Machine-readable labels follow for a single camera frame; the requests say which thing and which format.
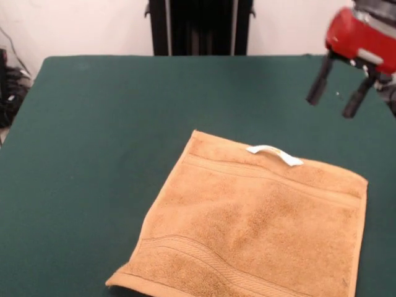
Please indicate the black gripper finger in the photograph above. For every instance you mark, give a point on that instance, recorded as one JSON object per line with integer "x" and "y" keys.
{"x": 359, "y": 96}
{"x": 320, "y": 83}

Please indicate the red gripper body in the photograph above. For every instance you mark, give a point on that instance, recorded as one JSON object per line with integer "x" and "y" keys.
{"x": 355, "y": 37}

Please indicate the tan terry towel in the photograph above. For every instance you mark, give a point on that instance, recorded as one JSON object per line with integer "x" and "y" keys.
{"x": 247, "y": 222}

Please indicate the black round stand base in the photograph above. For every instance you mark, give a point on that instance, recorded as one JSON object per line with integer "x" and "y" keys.
{"x": 389, "y": 96}

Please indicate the dark green table cloth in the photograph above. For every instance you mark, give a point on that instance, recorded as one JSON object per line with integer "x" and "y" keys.
{"x": 92, "y": 154}

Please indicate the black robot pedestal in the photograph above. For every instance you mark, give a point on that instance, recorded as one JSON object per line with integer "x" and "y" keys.
{"x": 201, "y": 28}

